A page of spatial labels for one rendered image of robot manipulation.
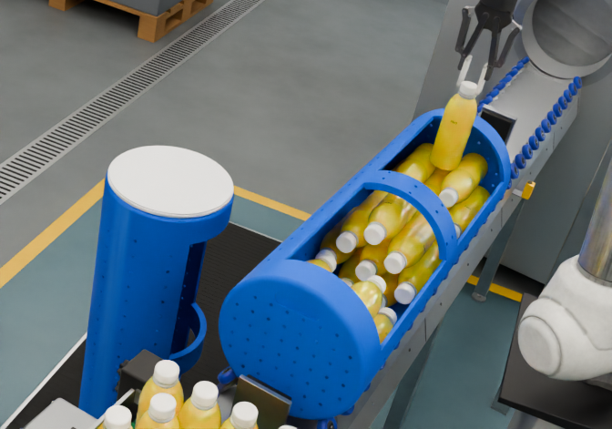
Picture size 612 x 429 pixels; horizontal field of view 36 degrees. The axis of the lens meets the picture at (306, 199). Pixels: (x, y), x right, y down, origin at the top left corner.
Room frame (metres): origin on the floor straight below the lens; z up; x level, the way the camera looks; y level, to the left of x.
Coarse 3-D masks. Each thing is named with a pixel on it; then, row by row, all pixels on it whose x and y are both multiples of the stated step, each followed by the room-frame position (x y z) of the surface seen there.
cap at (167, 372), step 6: (168, 360) 1.10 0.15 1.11; (156, 366) 1.08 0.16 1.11; (162, 366) 1.08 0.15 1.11; (168, 366) 1.08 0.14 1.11; (174, 366) 1.09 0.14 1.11; (156, 372) 1.07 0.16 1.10; (162, 372) 1.07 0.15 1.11; (168, 372) 1.07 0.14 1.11; (174, 372) 1.07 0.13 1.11; (156, 378) 1.06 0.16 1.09; (162, 378) 1.06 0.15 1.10; (168, 378) 1.06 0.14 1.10; (174, 378) 1.07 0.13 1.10
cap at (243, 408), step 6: (240, 402) 1.05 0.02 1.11; (246, 402) 1.05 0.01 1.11; (234, 408) 1.03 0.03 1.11; (240, 408) 1.03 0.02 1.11; (246, 408) 1.04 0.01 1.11; (252, 408) 1.04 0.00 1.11; (234, 414) 1.02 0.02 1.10; (240, 414) 1.02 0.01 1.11; (246, 414) 1.02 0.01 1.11; (252, 414) 1.03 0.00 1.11; (234, 420) 1.02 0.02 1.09; (240, 420) 1.01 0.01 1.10; (246, 420) 1.01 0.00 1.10; (252, 420) 1.02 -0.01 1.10; (240, 426) 1.01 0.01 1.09; (246, 426) 1.01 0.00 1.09
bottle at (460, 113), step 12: (456, 96) 1.91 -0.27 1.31; (468, 96) 1.90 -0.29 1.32; (456, 108) 1.89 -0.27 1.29; (468, 108) 1.89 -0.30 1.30; (444, 120) 1.90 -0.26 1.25; (456, 120) 1.88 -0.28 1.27; (468, 120) 1.89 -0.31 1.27; (444, 132) 1.89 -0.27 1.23; (456, 132) 1.88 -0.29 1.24; (468, 132) 1.90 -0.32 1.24; (444, 144) 1.89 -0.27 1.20; (456, 144) 1.89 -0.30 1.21; (432, 156) 1.90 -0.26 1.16; (444, 156) 1.88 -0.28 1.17; (456, 156) 1.89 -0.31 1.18; (444, 168) 1.88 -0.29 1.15; (456, 168) 1.90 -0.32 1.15
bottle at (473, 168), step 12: (468, 156) 1.98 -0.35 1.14; (480, 156) 1.98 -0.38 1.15; (468, 168) 1.91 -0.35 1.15; (480, 168) 1.94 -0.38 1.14; (444, 180) 1.86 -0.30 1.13; (456, 180) 1.84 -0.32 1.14; (468, 180) 1.86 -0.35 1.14; (480, 180) 1.92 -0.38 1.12; (456, 192) 1.82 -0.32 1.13; (468, 192) 1.84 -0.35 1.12
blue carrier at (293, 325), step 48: (480, 144) 2.00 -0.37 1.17; (336, 192) 1.62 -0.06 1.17; (432, 192) 1.62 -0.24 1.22; (288, 240) 1.38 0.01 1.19; (240, 288) 1.24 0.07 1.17; (288, 288) 1.21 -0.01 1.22; (336, 288) 1.23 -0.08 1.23; (432, 288) 1.46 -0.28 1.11; (240, 336) 1.23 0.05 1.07; (288, 336) 1.20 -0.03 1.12; (336, 336) 1.18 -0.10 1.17; (288, 384) 1.20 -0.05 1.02; (336, 384) 1.17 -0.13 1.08
